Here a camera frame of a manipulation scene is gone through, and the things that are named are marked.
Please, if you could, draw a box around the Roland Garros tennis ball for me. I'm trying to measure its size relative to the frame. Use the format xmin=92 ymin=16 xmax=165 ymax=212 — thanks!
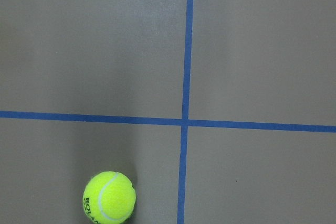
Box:
xmin=82 ymin=171 xmax=136 ymax=223

